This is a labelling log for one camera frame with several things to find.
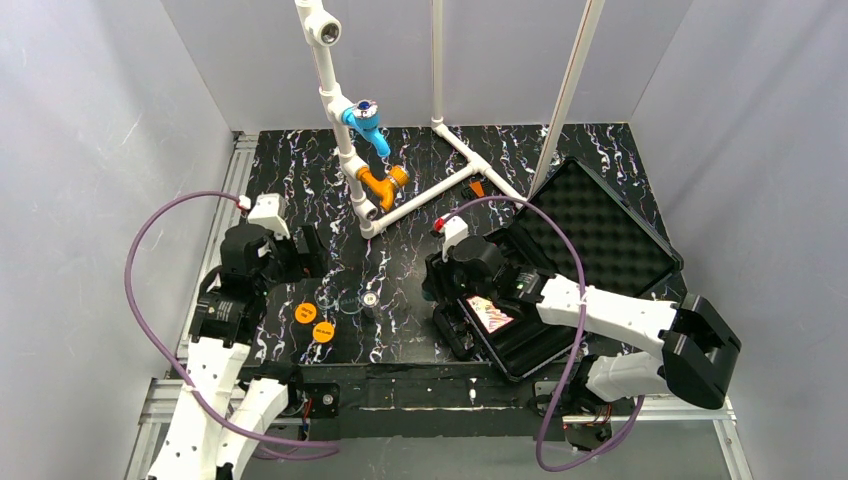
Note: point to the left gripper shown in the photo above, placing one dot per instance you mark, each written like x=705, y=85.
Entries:
x=308, y=250

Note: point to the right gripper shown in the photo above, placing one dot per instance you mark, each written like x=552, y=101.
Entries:
x=436, y=285

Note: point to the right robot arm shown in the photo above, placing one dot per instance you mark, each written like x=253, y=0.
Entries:
x=685, y=349

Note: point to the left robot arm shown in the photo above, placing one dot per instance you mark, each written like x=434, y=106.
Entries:
x=207, y=438

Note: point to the red playing card deck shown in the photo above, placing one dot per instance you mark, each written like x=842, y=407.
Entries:
x=489, y=316

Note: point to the yellow dealer button upper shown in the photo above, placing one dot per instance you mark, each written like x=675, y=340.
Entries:
x=305, y=313

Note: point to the yellow dealer button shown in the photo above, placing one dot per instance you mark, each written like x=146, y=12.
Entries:
x=323, y=332
x=305, y=313

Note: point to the yellow dealer button lower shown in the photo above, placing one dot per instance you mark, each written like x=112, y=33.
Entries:
x=323, y=332

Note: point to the orange black small clip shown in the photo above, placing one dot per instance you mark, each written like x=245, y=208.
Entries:
x=475, y=189

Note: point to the orange faucet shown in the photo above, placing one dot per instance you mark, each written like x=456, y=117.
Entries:
x=387, y=188

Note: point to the black plastic poker case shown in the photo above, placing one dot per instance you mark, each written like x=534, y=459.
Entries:
x=582, y=228

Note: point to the blue faucet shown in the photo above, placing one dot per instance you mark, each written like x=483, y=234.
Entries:
x=363, y=117

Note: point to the white angled pole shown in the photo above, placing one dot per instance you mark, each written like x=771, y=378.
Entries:
x=585, y=33

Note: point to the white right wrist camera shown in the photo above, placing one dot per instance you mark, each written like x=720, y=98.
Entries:
x=451, y=230

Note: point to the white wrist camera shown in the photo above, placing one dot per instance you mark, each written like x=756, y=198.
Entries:
x=267, y=210
x=451, y=230

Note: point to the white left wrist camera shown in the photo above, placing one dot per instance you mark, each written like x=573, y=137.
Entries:
x=267, y=210

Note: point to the aluminium rail frame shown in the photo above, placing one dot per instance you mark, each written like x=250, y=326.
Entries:
x=162, y=393

